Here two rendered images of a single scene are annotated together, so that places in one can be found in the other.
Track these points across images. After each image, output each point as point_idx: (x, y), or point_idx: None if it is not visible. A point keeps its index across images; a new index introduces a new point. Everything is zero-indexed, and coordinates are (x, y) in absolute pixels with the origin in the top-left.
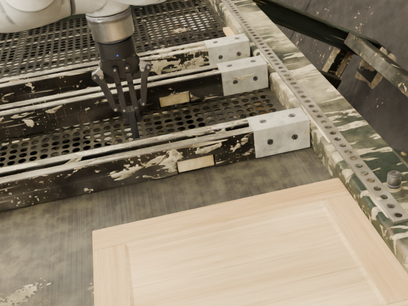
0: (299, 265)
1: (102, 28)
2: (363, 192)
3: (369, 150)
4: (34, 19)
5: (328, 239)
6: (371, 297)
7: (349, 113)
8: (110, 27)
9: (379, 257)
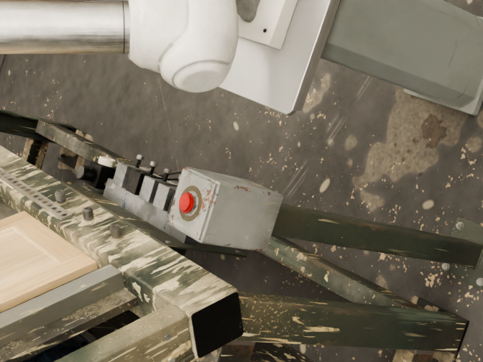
0: (1, 262)
1: None
2: (40, 210)
3: (44, 187)
4: None
5: (20, 244)
6: (52, 262)
7: (27, 168)
8: None
9: (56, 243)
